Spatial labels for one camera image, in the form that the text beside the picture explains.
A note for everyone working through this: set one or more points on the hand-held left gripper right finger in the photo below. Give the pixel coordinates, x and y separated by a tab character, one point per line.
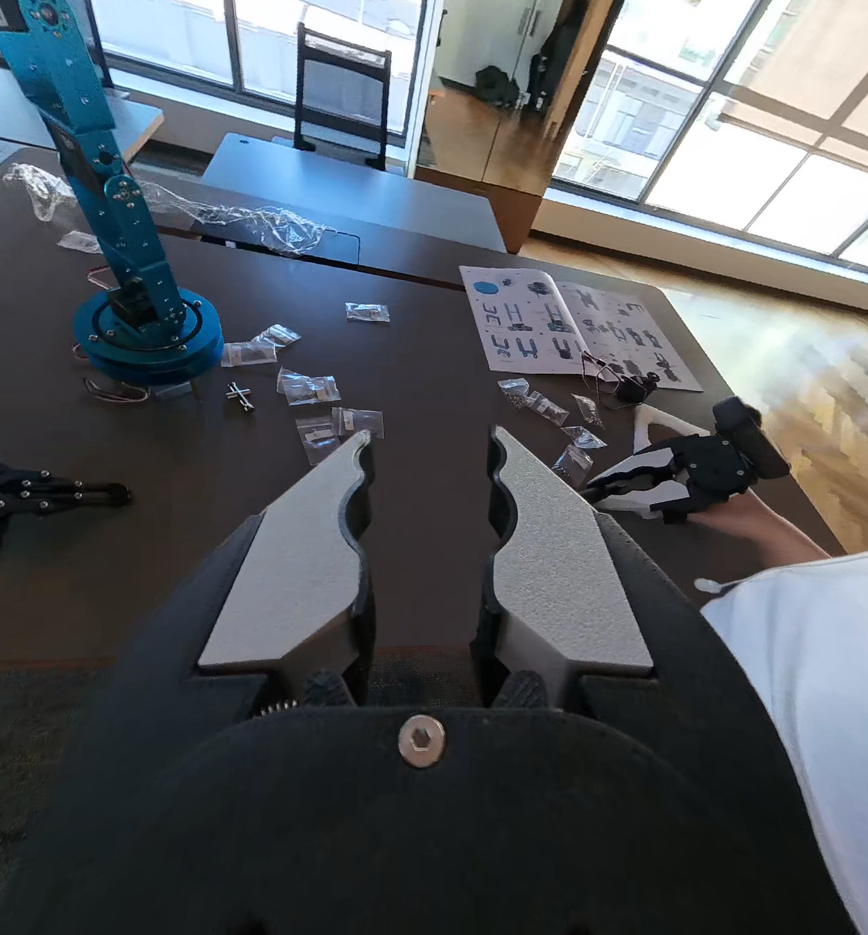
558	577

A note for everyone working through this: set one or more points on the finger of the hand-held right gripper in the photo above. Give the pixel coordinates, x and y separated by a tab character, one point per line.
649	500
649	456

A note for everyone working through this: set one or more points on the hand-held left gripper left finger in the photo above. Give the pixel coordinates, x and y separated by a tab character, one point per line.
288	577

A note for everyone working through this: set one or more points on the blue toy robot arm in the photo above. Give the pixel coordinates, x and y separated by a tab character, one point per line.
134	292

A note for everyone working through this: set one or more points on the person's right forearm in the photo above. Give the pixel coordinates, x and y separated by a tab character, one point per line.
792	540

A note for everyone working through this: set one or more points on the dark desk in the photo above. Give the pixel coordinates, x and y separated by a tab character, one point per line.
419	365

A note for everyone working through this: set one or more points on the desk with wooden edge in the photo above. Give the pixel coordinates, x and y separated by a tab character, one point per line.
10	109

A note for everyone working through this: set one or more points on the person's right hand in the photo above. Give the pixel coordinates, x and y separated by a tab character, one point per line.
730	518

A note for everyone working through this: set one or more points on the white foam cutout piece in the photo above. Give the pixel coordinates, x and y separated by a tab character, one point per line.
671	421

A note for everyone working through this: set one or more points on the small clear screw bag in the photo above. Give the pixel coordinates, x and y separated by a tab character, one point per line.
547	409
573	466
584	437
514	394
587	411

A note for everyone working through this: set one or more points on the open instruction manual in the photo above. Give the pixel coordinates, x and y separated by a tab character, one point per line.
624	343

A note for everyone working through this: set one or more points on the silver cross wrench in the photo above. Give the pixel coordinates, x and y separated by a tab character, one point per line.
239	397

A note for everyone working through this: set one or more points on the cluster of clear hardware bags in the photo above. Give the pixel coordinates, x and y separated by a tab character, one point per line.
310	387

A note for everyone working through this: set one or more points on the black toy robot claw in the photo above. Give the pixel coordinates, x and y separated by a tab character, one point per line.
25	497

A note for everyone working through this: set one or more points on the large window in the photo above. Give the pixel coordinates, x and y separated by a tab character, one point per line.
185	36
770	146

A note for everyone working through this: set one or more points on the crumpled clear plastic wrap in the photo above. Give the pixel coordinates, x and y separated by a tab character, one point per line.
258	223

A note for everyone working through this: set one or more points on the flat clear plastic bag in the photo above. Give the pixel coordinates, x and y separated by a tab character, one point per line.
80	242

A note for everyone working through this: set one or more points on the black slatted chair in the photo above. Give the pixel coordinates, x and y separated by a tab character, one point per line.
343	87

